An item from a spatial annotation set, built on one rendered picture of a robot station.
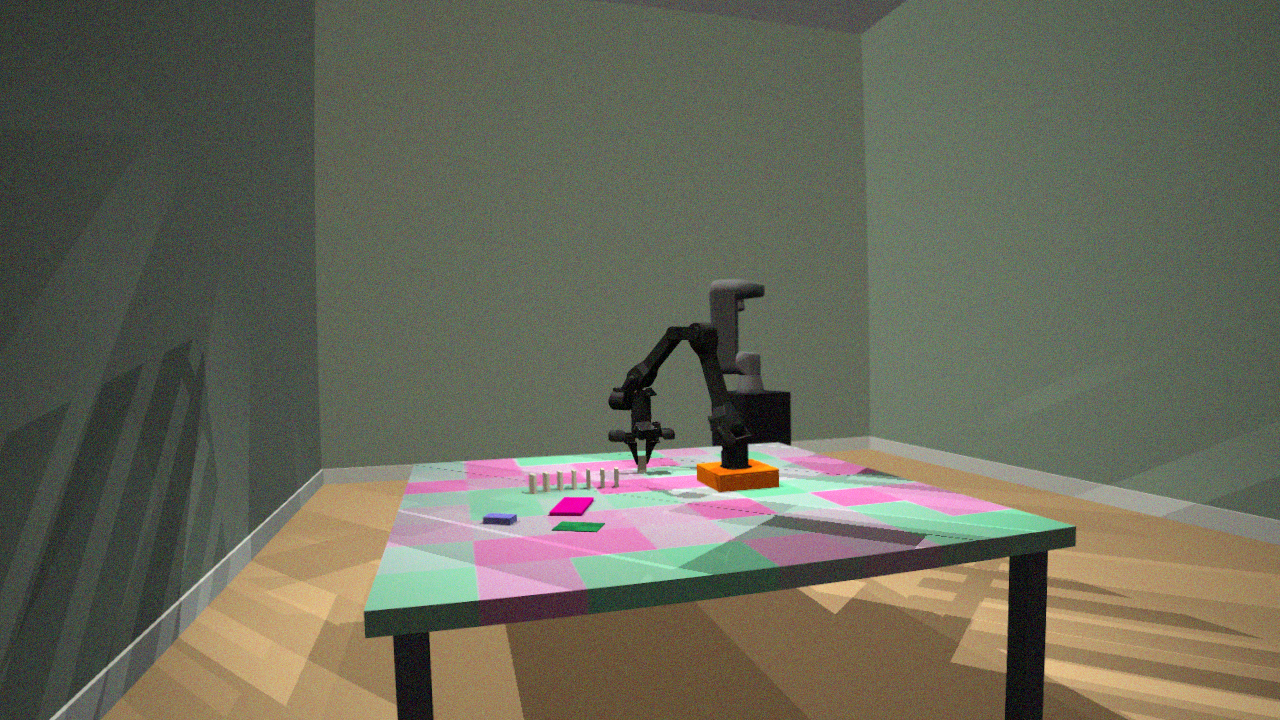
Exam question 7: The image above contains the magenta flat rectangular tile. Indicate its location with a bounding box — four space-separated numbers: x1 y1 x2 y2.
550 497 594 516

